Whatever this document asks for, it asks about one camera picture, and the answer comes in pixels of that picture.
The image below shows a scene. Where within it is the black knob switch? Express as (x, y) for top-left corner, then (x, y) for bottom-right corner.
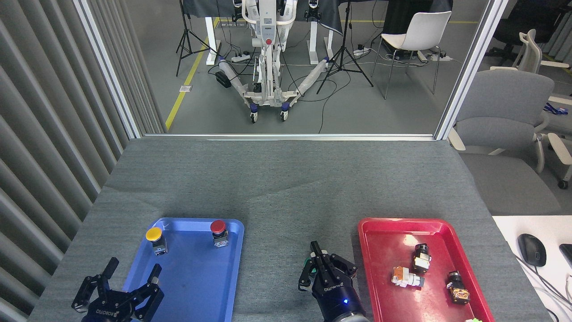
(412, 243), (432, 274)

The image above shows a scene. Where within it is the silver post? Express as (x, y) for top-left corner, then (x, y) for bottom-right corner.
(434, 0), (509, 141)
(73, 0), (144, 140)

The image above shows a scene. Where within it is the black and orange switch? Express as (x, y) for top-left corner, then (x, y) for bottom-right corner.
(446, 270), (471, 305)

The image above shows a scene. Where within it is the blue plastic tray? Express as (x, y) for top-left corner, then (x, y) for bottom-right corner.
(121, 217), (245, 322)

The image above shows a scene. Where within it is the red plastic tray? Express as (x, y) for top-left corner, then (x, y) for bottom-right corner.
(358, 217), (495, 322)

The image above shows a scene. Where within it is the white shell chair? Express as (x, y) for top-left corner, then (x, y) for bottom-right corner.
(372, 11), (452, 100)

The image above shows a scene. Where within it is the black table cloth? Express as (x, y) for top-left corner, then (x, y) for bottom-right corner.
(181, 0), (345, 37)

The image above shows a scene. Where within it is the white stand on wheels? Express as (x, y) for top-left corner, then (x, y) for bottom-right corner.
(218, 0), (331, 123)

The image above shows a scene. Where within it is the grey felt table cloth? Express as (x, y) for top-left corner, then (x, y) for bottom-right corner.
(27, 136), (552, 322)

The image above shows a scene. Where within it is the red push button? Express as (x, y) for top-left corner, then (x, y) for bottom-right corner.
(210, 220), (229, 248)

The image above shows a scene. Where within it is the black computer mouse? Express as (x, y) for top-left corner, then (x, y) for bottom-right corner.
(517, 233), (547, 268)

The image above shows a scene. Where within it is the white desk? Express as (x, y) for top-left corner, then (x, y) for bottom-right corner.
(492, 216), (572, 322)

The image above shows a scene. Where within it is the black tripod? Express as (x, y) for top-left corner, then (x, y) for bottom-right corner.
(316, 0), (374, 95)
(176, 0), (219, 77)

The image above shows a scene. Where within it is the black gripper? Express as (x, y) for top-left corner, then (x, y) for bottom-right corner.
(71, 257), (164, 322)
(299, 241), (366, 322)

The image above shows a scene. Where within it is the silver frame rail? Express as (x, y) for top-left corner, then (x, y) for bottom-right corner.
(143, 133), (437, 142)

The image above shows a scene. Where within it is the white table leg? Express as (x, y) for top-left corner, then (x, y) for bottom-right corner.
(309, 20), (334, 65)
(204, 17), (221, 66)

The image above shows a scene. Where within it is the yellow push button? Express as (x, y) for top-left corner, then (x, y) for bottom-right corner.
(146, 227), (168, 256)

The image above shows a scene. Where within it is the white and orange switch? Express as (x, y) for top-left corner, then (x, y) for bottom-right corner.
(391, 266), (425, 288)

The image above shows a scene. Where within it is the office chair with white armrest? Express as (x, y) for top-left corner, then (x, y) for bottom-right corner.
(547, 132), (572, 190)

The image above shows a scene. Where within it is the grey office chair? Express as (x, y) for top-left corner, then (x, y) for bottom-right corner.
(448, 69), (556, 175)

